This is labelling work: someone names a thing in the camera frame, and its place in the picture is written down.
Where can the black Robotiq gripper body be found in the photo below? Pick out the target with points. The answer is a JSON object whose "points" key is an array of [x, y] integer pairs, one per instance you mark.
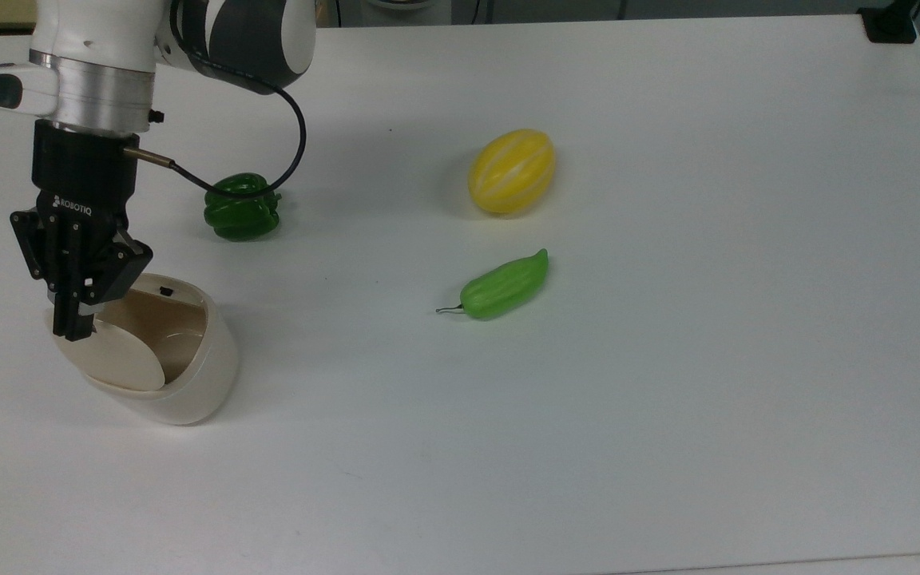
{"points": [[81, 184]]}

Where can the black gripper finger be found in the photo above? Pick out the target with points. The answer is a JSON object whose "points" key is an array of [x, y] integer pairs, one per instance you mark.
{"points": [[120, 263], [37, 247]]}

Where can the cream garbage bin with lid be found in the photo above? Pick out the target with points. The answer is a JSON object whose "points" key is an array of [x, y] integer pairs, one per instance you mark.
{"points": [[196, 375]]}

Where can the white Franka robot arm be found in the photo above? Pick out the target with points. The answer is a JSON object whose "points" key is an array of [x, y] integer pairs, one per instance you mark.
{"points": [[101, 48]]}

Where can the dark green toy bell pepper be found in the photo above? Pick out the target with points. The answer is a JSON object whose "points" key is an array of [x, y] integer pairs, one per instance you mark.
{"points": [[240, 217]]}

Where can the light green toy chili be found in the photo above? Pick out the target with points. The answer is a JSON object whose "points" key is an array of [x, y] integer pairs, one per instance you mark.
{"points": [[504, 286]]}

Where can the yellow toy melon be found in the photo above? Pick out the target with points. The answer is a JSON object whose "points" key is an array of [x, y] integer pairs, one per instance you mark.
{"points": [[512, 172]]}

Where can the black clamp mount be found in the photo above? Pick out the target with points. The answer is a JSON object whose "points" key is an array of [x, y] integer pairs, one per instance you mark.
{"points": [[891, 24]]}

